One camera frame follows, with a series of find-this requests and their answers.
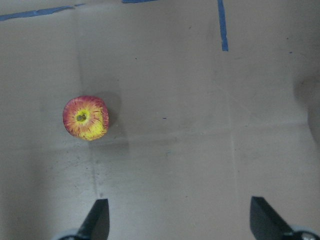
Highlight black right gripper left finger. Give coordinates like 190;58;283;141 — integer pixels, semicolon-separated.
53;198;110;240

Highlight red yellow apple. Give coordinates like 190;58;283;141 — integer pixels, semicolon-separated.
62;95;109;141

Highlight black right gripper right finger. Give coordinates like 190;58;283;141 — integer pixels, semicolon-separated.
249;196;320;240

